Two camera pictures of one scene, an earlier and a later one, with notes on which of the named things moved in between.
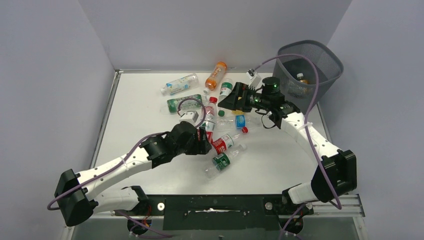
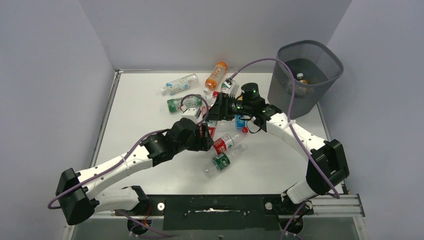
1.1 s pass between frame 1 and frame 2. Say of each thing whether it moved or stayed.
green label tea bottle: stayed
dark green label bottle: stayed
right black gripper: moved
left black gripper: stayed
